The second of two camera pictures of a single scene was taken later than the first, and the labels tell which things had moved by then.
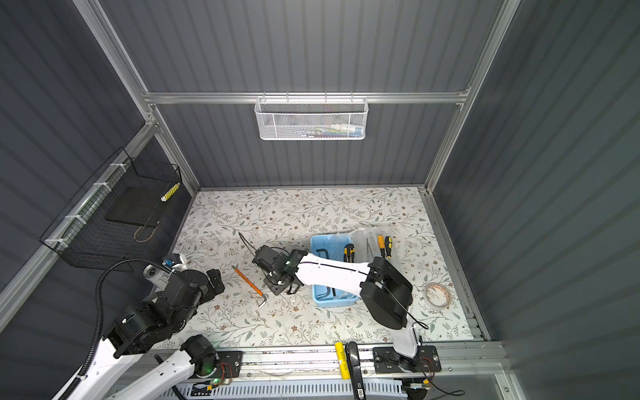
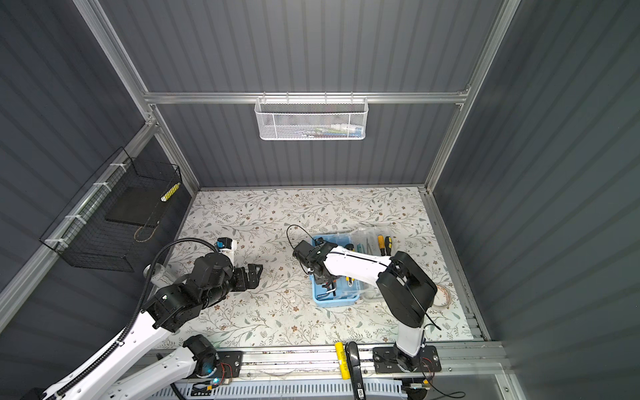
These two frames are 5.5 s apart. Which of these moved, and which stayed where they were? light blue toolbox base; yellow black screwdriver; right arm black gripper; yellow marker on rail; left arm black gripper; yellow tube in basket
Moved: right arm black gripper; left arm black gripper
Stayed: yellow black screwdriver; yellow marker on rail; yellow tube in basket; light blue toolbox base
